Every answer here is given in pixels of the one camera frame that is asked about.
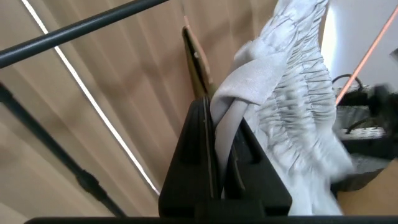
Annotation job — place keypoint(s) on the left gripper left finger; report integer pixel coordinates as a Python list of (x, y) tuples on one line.
[(189, 183)]

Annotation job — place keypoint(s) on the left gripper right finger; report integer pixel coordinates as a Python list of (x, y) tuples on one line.
[(261, 186)]

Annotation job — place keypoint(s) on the beige curtain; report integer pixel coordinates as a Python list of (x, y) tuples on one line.
[(140, 93)]

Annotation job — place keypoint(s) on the white laundry basket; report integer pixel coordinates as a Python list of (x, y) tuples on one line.
[(351, 112)]

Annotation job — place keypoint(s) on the pale grey shorts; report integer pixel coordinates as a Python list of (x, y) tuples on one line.
[(295, 93)]

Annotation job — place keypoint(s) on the green long-sleeved shirt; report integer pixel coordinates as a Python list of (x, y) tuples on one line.
[(194, 71)]

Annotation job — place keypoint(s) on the black clothes rack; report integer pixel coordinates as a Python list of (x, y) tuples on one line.
[(77, 28)]

